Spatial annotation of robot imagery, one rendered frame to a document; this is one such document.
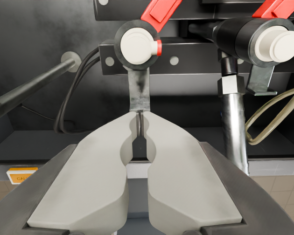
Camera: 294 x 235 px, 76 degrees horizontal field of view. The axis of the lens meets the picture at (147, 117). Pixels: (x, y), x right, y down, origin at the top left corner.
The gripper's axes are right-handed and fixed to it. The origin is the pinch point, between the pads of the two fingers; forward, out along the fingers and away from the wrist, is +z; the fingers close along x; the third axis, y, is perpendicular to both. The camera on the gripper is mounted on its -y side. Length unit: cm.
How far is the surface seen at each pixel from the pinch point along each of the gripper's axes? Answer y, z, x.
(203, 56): -1.4, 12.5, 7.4
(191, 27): -4.3, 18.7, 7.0
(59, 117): 4.4, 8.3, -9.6
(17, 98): 1.8, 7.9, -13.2
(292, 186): 134, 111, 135
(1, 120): 14.0, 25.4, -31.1
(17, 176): 19.3, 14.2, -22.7
